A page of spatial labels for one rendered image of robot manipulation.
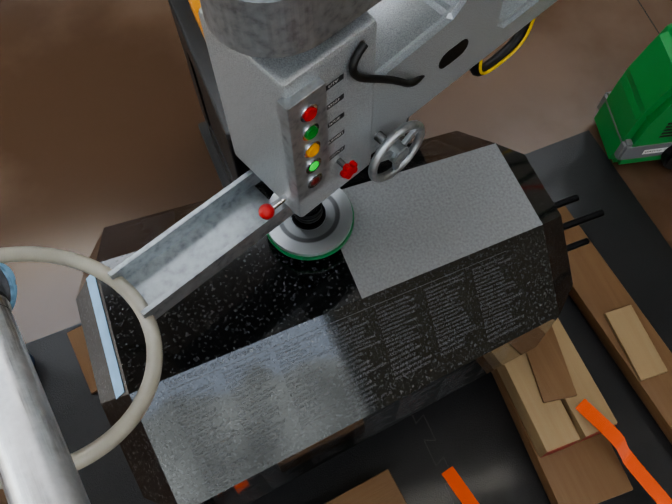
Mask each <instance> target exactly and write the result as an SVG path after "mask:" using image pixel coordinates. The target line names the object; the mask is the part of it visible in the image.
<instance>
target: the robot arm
mask: <svg viewBox="0 0 672 504"><path fill-rule="evenodd" d="M15 280H16V279H15V276H14V273H13V272H12V270H11V269H10V268H9V267H8V266H7V265H5V264H3V263H0V481H1V484H2V487H3V490H4V493H5V496H6V499H7V502H8V504H91V503H90V501H89V498H88V496H87V493H86V491H85V489H84V486H83V484H82V481H81V479H80V476H79V474H78V472H77V469H76V467H75V464H74V462H73V459H72V457H71V455H70V452H69V450H68V447H67V445H66V442H65V440H64V438H63V435H62V433H61V430H60V428H59V425H58V423H57V421H56V418H55V416H54V413H53V411H52V408H51V406H50V404H49V401H48V399H47V396H46V394H45V391H44V389H43V387H42V384H41V382H40V379H39V377H38V374H37V372H36V370H35V367H34V365H33V362H32V360H31V357H30V355H29V353H28V350H27V348H26V345H25V343H24V340H23V338H22V336H21V333H20V331H19V328H18V326H17V324H16V321H15V319H14V316H13V314H12V310H13V308H14V305H15V302H16V298H17V285H16V282H15Z"/></svg>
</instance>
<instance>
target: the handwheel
mask: <svg viewBox="0 0 672 504"><path fill-rule="evenodd" d="M409 131H410V132H409ZM407 132H409V133H408V134H407V135H406V136H405V138H404V139H403V140H402V141H401V140H399V138H400V137H402V136H403V135H404V134H406V133H407ZM424 135H425V127H424V125H423V124H422V122H420V121H417V120H412V121H409V122H406V123H404V124H402V125H401V126H399V127H398V128H397V129H395V130H394V131H393V132H392V133H391V134H390V135H389V136H388V137H387V136H386V135H385V134H384V133H383V132H382V131H379V132H377V133H376V135H375V136H374V140H375V141H376V142H378V143H379V144H380V146H379V148H378V149H377V150H376V152H375V154H374V155H373V157H372V159H371V162H370V164H369V168H368V175H369V178H370V179H371V180H372V181H373V182H377V183H379V182H384V181H386V180H388V179H390V178H392V177H393V176H395V175H396V174H397V173H399V172H400V171H401V170H402V169H403V168H404V167H405V166H406V165H407V164H408V163H409V162H410V161H411V159H412V158H413V157H414V155H415V154H416V152H417V151H418V149H419V147H420V146H421V144H422V141H423V139H424ZM414 136H415V138H414V140H413V142H412V144H411V146H410V147H407V146H406V145H407V144H408V143H409V142H410V141H411V139H412V138H413V137H414ZM386 160H390V161H391V162H392V167H391V168H390V169H388V170H387V171H385V172H383V173H380V174H378V173H377V170H378V167H379V164H380V163H381V162H383V161H386Z"/></svg>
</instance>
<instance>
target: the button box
mask: <svg viewBox="0 0 672 504"><path fill-rule="evenodd" d="M313 103H315V104H317V106H318V109H317V114H316V116H315V117H314V118H313V119H312V120H311V121H308V122H304V123H303V122H301V120H300V116H301V113H302V112H303V110H304V109H305V108H306V107H307V106H308V105H310V104H313ZM277 108H278V114H279V121H280V128H281V134H282V141H283V148H284V154H285V161H286V168H287V174H288V181H289V188H290V194H291V196H292V197H293V198H294V199H296V200H297V201H298V202H299V203H300V202H301V201H303V200H304V199H305V198H306V197H308V196H309V195H310V194H312V193H313V192H314V191H315V190H317V189H318V188H319V187H320V186H322V185H323V184H324V183H326V182H327V181H328V180H329V179H330V161H329V141H328V121H327V100H326V83H325V82H324V81H323V80H322V79H321V78H320V77H317V78H315V79H314V80H313V81H311V82H310V83H309V84H307V85H306V86H304V87H303V88H302V89H300V90H299V91H298V92H296V93H295V94H293V95H292V96H291V97H287V98H284V97H281V98H280V99H278V100H277ZM312 123H318V124H319V130H318V133H317V135H316V136H315V137H314V138H313V139H311V140H308V141H304V140H303V139H302V135H303V132H304V131H305V129H306V128H307V127H308V126H309V125H311V124H312ZM314 141H319V142H320V148H319V151H318V153H317V154H316V155H315V156H313V157H310V158H305V157H304V152H305V150H306V148H307V147H308V146H309V145H310V144H311V143H312V142H314ZM318 157H319V158H321V164H320V166H319V167H318V169H317V170H316V171H314V172H313V173H311V174H307V173H306V167H307V165H308V164H309V163H310V162H311V161H312V160H313V159H315V158H318ZM317 173H322V179H321V181H320V182H319V184H318V185H316V186H315V187H314V188H308V187H307V184H308V182H309V180H310V179H311V178H312V176H314V175H315V174H317Z"/></svg>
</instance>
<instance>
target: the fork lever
mask: <svg viewBox="0 0 672 504"><path fill-rule="evenodd" d="M260 181H262V180H261V179H260V178H259V177H258V176H257V175H256V174H255V173H254V172H253V171H252V170H251V169H250V170H249V171H247V172H246V173H244V174H243V175H242V176H240V177H239V178H238V179H236V180H235V181H233V182H232V183H231V184H229V185H228V186H227V187H225V188H224V189H222V190H221V191H220V192H218V193H217V194H216V195H214V196H213V197H211V198H210V199H209V200H207V201H206V202H204V203H203V204H202V205H200V206H199V207H198V208H196V209H195V210H193V211H192V212H191V213H189V214H188V215H187V216H185V217H184V218H182V219H181V220H180V221H178V222H177V223H176V224H174V225H173V226H171V227H170V228H169V229H167V230H166V231H164V232H163V233H162V234H160V235H159V236H158V237H156V238H155V239H153V240H152V241H151V242H149V243H148V244H147V245H145V246H144V247H142V248H141V249H140V250H138V251H137V252H136V253H134V254H133V255H131V256H130V257H129V258H127V259H126V260H125V261H123V262H122V263H120V264H119V265H118V266H116V267H115V268H113V269H112V270H111V271H109V272H108V275H109V277H110V278H111V279H112V280H114V279H115V278H117V277H119V276H122V277H124V278H125V279H126V280H127V281H128V282H130V283H131V284H132V285H133V286H134V287H135V288H136V289H137V290H138V292H139V293H140V294H141V295H142V296H143V298H144V299H145V301H146V302H147V303H148V306H147V307H146V308H144V309H143V310H142V311H140V313H141V314H142V316H143V317H144V318H147V317H148V316H151V315H154V316H155V319H158V318H159V317H160V316H162V315H163V314H164V313H165V312H167V311H168V310H169V309H171V308H172V307H173V306H175V305H176V304H177V303H178V302H180V301H181V300H182V299H184V298H185V297H186V296H188V295H189V294H190V293H191V292H193V291H194V290H195V289H197V288H198V287H199V286H201V285H202V284H203V283H204V282H206V281H207V280H208V279H210V278H211V277H212V276H214V275H215V274H216V273H218V272H219V271H220V270H221V269H223V268H224V267H225V266H227V265H228V264H229V263H231V262H232V261H233V260H234V259H236V258H237V257H238V256H240V255H241V254H242V253H244V252H245V251H246V250H247V249H249V248H250V247H251V246H253V245H254V244H255V243H257V242H258V241H259V240H260V239H262V238H263V237H264V236H266V235H267V234H268V233H270V232H271V231H272V230H273V229H275V228H276V227H277V226H279V225H280V224H281V223H283V222H284V221H285V220H287V219H288V218H289V217H290V216H292V215H293V214H294V212H293V211H292V210H291V209H290V208H289V207H288V206H287V205H286V204H285V203H283V204H282V205H280V206H279V207H278V208H276V209H275V214H274V216H273V217H272V218H271V219H269V220H265V219H262V218H261V217H260V216H259V212H258V210H259V208H260V206H261V205H263V204H265V203H268V204H271V203H272V202H271V201H270V200H269V199H268V198H267V197H265V196H264V195H263V194H262V193H261V192H260V191H259V190H258V189H257V188H256V187H255V185H256V184H258V183H259V182H260Z"/></svg>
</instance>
